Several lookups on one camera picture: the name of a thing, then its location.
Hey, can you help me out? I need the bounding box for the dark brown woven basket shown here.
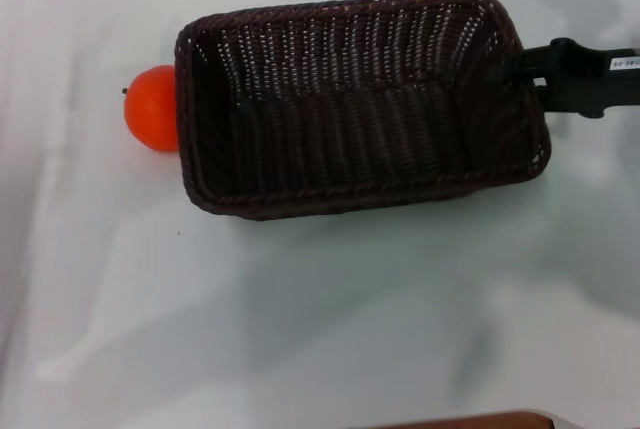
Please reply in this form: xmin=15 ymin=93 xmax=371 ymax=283
xmin=173 ymin=0 xmax=552 ymax=222

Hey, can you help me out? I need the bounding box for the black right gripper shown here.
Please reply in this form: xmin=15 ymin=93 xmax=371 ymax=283
xmin=499 ymin=37 xmax=640 ymax=121

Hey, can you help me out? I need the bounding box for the orange tangerine fruit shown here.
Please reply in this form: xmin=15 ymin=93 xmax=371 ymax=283
xmin=121 ymin=64 xmax=180 ymax=154

